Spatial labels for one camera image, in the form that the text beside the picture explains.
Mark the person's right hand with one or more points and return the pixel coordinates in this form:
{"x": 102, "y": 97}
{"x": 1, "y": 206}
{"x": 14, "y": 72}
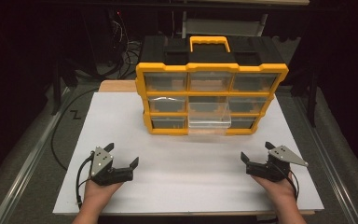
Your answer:
{"x": 281, "y": 190}

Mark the grey metal frame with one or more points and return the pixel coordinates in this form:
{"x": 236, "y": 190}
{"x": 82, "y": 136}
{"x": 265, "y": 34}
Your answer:
{"x": 223, "y": 27}

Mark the clear plastic drawer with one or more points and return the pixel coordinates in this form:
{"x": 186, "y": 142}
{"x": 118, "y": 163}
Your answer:
{"x": 209, "y": 123}

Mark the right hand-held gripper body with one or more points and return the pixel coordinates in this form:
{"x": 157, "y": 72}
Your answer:
{"x": 276, "y": 168}

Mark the set of clear drawers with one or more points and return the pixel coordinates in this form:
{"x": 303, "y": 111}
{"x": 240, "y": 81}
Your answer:
{"x": 165, "y": 81}

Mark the yellow and black organizer cabinet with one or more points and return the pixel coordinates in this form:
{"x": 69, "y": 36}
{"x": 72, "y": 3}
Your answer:
{"x": 213, "y": 57}

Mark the person's left hand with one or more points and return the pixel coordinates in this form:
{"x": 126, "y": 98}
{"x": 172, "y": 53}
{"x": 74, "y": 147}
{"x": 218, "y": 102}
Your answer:
{"x": 98, "y": 193}

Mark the black metal stand leg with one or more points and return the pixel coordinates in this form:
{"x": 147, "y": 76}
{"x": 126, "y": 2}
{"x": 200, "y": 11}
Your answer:
{"x": 56, "y": 90}
{"x": 312, "y": 99}

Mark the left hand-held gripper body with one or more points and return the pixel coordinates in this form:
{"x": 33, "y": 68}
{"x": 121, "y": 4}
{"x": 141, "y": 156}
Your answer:
{"x": 101, "y": 163}

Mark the aluminium floor rail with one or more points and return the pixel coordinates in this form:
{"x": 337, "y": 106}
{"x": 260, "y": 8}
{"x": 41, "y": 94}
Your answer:
{"x": 28, "y": 161}
{"x": 329, "y": 161}

